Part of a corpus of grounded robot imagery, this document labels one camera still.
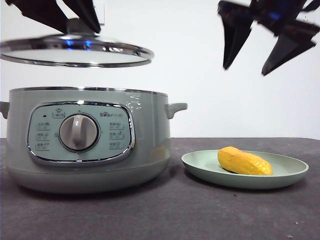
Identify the glass lid with green knob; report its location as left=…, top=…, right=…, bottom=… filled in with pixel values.
left=0, top=18, right=155, bottom=69

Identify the yellow corn cob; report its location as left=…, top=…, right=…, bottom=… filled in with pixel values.
left=217, top=146, right=274, bottom=176

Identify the pale green round plate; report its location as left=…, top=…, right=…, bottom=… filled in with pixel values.
left=181, top=149, right=310, bottom=190

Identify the pale green electric steamer pot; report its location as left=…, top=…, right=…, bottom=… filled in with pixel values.
left=0, top=86, right=188, bottom=195

